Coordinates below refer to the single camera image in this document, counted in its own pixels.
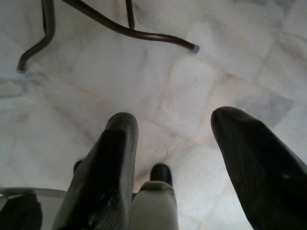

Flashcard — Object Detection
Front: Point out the brown metal chair frame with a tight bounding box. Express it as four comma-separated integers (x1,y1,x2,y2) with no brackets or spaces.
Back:
17,0,200,74

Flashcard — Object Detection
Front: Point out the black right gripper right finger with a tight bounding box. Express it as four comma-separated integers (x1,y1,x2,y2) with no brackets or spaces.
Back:
210,106,307,230

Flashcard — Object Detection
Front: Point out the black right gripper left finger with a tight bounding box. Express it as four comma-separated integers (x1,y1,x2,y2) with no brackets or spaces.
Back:
51,112,139,230

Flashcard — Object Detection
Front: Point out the white robot right leg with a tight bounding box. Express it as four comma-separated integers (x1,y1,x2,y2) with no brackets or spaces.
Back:
131,163,178,230

